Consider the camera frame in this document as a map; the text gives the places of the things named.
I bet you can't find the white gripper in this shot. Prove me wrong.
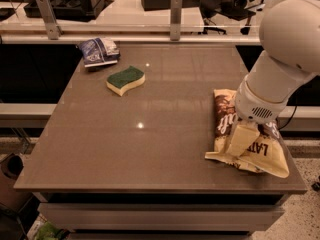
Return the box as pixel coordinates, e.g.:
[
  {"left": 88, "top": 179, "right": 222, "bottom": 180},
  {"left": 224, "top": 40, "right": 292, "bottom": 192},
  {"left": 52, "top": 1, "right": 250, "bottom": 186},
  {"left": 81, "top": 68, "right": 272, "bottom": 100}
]
[{"left": 225, "top": 77, "right": 288, "bottom": 157}]

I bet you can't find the brown chip bag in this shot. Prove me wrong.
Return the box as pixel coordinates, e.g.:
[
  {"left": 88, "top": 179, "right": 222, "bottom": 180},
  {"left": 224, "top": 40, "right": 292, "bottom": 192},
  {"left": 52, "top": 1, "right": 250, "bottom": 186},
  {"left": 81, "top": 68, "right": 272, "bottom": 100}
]
[{"left": 205, "top": 89, "right": 289, "bottom": 178}]

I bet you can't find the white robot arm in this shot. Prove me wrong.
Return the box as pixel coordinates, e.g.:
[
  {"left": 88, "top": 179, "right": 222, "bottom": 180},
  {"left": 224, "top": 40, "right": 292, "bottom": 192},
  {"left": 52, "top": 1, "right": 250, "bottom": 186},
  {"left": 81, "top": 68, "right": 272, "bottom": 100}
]
[{"left": 226, "top": 0, "right": 320, "bottom": 157}]

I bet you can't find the green yellow sponge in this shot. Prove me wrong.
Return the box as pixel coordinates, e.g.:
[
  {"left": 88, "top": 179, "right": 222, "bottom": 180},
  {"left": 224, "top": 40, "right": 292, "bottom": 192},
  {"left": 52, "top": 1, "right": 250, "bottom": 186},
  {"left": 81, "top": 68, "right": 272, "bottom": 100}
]
[{"left": 106, "top": 66, "right": 145, "bottom": 96}]

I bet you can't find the blue white chip bag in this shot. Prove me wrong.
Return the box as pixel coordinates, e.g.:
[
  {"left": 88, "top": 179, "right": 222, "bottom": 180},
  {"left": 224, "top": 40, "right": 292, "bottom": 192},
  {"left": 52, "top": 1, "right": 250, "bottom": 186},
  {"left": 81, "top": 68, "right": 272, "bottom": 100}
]
[{"left": 79, "top": 38, "right": 120, "bottom": 68}]

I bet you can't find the black office chair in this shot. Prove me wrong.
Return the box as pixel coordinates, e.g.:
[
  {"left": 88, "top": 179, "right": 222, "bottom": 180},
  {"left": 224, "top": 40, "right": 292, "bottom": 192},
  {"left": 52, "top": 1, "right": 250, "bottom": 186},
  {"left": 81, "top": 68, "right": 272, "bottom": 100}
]
[{"left": 199, "top": 0, "right": 303, "bottom": 36}]

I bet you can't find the white drawer front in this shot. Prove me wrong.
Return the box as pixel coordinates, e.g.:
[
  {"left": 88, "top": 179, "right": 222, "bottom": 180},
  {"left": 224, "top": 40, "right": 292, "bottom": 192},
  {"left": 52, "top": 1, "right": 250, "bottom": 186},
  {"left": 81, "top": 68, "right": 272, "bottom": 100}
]
[{"left": 39, "top": 203, "right": 284, "bottom": 232}]

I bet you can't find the black tray on desk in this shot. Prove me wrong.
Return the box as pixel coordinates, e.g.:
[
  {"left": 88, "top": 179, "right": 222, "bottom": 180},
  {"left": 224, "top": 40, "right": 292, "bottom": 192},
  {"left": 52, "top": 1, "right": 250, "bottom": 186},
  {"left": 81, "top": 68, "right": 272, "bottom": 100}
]
[{"left": 23, "top": 0, "right": 115, "bottom": 22}]

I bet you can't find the green object on floor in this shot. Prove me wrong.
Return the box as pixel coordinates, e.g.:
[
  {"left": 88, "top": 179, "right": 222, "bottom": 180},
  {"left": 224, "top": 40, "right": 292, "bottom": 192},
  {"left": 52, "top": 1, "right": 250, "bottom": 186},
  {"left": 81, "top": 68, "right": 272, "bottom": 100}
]
[{"left": 34, "top": 222, "right": 70, "bottom": 240}]

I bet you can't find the brown bin on floor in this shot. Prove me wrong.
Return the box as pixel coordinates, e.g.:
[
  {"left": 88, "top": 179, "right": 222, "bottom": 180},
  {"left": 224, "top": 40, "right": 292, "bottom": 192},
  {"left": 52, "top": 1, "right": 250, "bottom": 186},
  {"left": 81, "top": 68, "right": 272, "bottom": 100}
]
[{"left": 0, "top": 154, "right": 31, "bottom": 212}]

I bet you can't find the middle metal rail bracket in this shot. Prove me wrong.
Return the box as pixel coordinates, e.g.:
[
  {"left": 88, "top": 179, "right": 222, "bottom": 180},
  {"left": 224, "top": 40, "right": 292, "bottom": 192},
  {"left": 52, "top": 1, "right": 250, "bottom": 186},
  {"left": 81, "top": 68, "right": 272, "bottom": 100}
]
[{"left": 170, "top": 0, "right": 183, "bottom": 41}]

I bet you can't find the metal rail bracket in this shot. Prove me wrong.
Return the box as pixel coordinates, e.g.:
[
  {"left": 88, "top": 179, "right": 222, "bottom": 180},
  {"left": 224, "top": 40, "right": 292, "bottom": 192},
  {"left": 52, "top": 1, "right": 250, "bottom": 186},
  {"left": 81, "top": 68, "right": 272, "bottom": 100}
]
[
  {"left": 170, "top": 0, "right": 183, "bottom": 41},
  {"left": 35, "top": 0, "right": 62, "bottom": 40}
]

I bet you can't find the left metal rail bracket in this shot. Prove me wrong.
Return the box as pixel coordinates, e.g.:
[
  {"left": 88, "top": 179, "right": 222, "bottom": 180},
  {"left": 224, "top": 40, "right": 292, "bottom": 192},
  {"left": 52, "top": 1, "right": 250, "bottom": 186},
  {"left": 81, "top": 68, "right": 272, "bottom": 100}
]
[{"left": 35, "top": 0, "right": 62, "bottom": 40}]

